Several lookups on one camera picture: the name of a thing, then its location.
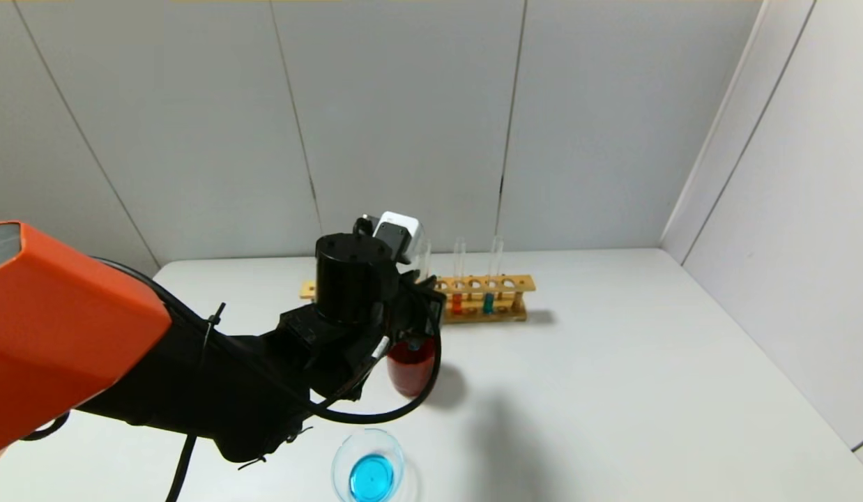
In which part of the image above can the test tube with orange pigment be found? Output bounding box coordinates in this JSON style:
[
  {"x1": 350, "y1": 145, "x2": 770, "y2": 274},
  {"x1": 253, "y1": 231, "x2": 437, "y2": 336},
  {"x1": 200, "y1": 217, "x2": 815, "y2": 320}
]
[{"x1": 451, "y1": 238, "x2": 467, "y2": 316}]

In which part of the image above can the black camera cable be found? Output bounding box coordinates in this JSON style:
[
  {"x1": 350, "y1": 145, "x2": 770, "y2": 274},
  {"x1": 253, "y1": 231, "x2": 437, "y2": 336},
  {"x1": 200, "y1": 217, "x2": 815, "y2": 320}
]
[{"x1": 90, "y1": 257, "x2": 444, "y2": 424}]

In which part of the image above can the test tube with blue pigment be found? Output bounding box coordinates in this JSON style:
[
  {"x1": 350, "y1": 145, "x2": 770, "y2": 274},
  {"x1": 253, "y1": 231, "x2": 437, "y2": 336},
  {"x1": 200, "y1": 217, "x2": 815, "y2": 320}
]
[{"x1": 482, "y1": 237, "x2": 505, "y2": 315}]

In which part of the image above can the dark red plastic cup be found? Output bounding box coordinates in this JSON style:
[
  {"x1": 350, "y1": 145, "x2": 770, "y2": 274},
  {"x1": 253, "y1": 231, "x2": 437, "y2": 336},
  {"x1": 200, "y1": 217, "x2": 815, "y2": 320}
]
[{"x1": 386, "y1": 338, "x2": 441, "y2": 398}]

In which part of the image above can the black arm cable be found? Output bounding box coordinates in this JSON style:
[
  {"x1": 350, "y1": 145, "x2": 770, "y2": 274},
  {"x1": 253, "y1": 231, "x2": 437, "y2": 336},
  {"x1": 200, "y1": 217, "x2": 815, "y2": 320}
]
[{"x1": 20, "y1": 411, "x2": 197, "y2": 502}]

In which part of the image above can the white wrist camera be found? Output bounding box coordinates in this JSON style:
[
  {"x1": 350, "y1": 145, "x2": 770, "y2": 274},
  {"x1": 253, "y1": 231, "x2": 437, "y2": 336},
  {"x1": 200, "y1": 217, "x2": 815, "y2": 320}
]
[{"x1": 372, "y1": 211, "x2": 420, "y2": 264}]

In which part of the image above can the wooden test tube rack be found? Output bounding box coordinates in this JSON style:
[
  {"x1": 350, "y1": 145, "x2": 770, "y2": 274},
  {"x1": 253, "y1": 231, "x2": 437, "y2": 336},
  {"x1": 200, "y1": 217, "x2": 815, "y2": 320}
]
[{"x1": 300, "y1": 275, "x2": 537, "y2": 325}]

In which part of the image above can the clear glass beaker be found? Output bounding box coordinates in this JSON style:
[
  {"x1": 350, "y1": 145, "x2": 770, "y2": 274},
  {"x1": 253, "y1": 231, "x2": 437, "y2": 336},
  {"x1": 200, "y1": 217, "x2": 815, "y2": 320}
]
[{"x1": 333, "y1": 427, "x2": 408, "y2": 502}]

